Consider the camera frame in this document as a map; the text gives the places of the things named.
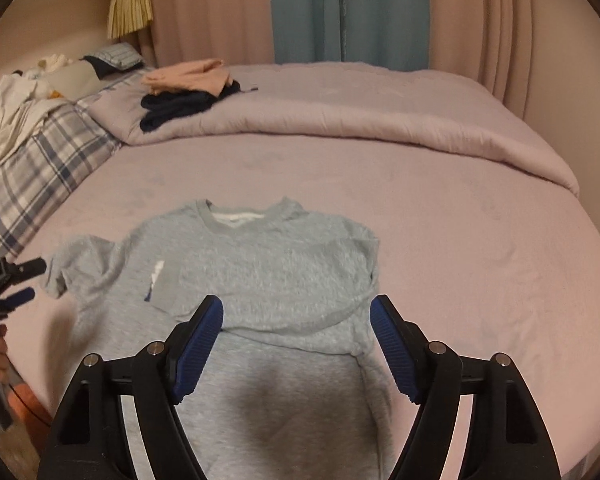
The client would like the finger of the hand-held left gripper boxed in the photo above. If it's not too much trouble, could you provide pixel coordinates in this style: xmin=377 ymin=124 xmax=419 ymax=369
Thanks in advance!
xmin=2 ymin=257 xmax=47 ymax=277
xmin=0 ymin=287 xmax=36 ymax=311

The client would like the navy garment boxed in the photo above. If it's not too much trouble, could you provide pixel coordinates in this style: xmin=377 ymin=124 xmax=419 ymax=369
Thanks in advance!
xmin=139 ymin=80 xmax=243 ymax=134

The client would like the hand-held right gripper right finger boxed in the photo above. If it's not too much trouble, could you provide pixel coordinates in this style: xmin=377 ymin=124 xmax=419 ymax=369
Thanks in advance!
xmin=370 ymin=294 xmax=563 ymax=480

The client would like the peach garment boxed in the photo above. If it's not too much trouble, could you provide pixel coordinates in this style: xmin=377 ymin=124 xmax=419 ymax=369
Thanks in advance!
xmin=141 ymin=58 xmax=233 ymax=96

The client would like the yellow pleated cloth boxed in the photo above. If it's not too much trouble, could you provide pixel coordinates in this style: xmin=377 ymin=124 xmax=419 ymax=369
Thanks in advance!
xmin=106 ymin=0 xmax=154 ymax=40

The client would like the plaid blanket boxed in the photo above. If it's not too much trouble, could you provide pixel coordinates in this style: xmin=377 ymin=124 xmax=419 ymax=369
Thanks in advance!
xmin=0 ymin=67 xmax=146 ymax=267

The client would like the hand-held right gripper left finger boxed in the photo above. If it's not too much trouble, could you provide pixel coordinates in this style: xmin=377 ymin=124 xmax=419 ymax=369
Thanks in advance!
xmin=37 ymin=295 xmax=224 ymax=480

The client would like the plaid pillow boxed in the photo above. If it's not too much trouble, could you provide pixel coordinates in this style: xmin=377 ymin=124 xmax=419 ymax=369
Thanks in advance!
xmin=82 ymin=42 xmax=146 ymax=72

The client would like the beige pillow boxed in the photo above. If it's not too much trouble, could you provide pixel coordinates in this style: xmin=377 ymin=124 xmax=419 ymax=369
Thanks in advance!
xmin=47 ymin=60 xmax=102 ymax=99

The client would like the white cloth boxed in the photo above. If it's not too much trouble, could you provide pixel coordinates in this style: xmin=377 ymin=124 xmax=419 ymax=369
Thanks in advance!
xmin=0 ymin=71 xmax=74 ymax=172

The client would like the grey sweatshirt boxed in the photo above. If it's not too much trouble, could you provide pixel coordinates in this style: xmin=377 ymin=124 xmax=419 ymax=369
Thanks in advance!
xmin=42 ymin=199 xmax=398 ymax=480

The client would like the pink curtain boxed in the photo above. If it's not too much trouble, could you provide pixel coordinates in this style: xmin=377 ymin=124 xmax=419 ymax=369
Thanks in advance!
xmin=139 ymin=0 xmax=277 ymax=68
xmin=426 ymin=0 xmax=543 ymax=107

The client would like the pink comforter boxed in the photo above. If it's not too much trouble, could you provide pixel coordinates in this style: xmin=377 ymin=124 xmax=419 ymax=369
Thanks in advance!
xmin=87 ymin=62 xmax=581 ymax=198

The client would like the teal curtain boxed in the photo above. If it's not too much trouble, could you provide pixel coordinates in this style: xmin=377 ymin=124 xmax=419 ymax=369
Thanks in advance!
xmin=267 ymin=0 xmax=433 ymax=72

